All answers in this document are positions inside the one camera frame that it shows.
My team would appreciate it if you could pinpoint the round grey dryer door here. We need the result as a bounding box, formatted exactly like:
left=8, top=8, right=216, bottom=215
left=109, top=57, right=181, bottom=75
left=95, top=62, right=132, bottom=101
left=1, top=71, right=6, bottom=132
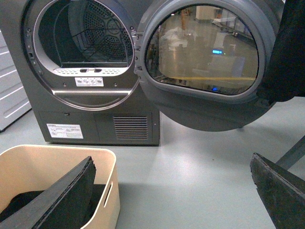
left=134, top=0, right=285, bottom=132

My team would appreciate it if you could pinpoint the grey clothes rack frame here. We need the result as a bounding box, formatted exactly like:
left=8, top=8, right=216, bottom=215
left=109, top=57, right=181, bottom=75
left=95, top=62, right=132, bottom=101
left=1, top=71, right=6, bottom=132
left=276, top=136, right=305, bottom=170

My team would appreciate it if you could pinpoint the grey tumble dryer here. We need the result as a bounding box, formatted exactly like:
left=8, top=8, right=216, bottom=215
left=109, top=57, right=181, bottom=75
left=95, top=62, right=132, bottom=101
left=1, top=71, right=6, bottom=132
left=0, top=0, right=160, bottom=146

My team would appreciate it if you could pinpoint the black printed t-shirt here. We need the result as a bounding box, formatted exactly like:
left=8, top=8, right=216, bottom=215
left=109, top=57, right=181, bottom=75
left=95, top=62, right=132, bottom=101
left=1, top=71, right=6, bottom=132
left=0, top=184, right=106, bottom=227

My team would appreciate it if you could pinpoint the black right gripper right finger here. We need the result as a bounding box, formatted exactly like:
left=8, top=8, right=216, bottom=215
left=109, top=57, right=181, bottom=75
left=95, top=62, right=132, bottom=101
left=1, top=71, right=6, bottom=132
left=250, top=153, right=305, bottom=229

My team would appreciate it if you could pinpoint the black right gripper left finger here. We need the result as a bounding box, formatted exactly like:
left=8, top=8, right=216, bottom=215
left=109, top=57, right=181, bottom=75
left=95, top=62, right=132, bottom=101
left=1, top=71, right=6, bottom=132
left=0, top=156, right=96, bottom=229

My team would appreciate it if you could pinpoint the white appliance beside dryer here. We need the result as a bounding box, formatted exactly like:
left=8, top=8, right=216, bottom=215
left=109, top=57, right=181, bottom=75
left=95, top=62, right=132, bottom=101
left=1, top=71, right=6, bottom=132
left=0, top=34, right=31, bottom=132

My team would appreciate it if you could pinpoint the cream plastic laundry hamper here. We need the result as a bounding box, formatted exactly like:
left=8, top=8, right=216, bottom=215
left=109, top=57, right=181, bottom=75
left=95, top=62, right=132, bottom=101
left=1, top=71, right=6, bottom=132
left=0, top=145, right=120, bottom=229

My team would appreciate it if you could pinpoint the black hanging garment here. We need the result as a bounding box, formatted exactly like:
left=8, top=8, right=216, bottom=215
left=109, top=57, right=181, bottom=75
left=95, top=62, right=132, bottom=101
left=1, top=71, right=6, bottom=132
left=256, top=0, right=305, bottom=103

